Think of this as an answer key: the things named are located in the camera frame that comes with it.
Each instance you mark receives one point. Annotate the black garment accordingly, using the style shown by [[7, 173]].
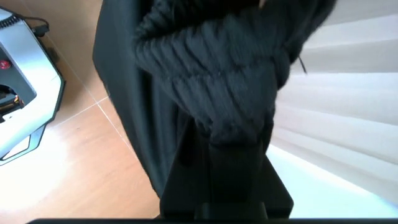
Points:
[[217, 77]]

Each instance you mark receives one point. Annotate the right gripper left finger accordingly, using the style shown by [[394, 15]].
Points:
[[186, 186]]

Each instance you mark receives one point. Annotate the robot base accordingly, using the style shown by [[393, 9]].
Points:
[[31, 109]]

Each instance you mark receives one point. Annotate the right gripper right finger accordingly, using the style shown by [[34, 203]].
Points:
[[278, 199]]

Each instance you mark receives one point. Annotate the beige curtain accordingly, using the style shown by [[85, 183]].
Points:
[[342, 109]]

